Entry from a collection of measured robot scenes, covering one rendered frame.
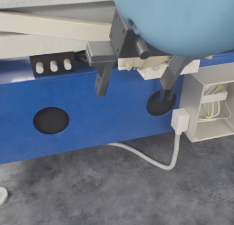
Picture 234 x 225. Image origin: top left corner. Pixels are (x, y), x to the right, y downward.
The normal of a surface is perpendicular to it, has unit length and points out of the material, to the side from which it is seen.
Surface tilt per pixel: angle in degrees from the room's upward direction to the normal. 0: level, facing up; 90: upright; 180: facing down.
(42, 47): 90
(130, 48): 114
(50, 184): 0
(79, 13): 90
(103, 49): 25
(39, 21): 90
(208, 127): 0
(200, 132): 0
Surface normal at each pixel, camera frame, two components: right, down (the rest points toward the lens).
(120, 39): -0.94, 0.12
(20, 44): 0.24, 0.54
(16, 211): -0.03, -0.82
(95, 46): 0.21, -0.56
